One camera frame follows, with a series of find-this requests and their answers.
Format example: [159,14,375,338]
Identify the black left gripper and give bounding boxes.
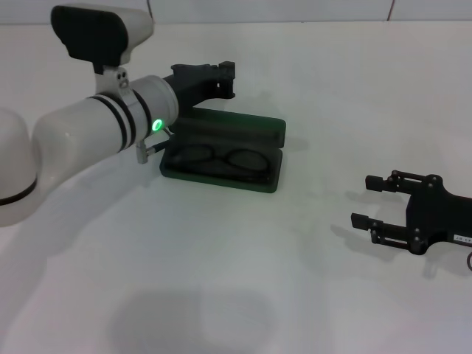
[162,61,236,111]

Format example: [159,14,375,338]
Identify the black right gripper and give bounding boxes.
[350,170,472,256]

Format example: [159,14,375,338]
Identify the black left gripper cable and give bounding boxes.
[136,127,173,165]

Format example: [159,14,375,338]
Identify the black glasses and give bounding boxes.
[167,144,270,184]

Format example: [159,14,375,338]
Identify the green glasses case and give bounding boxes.
[159,107,288,195]

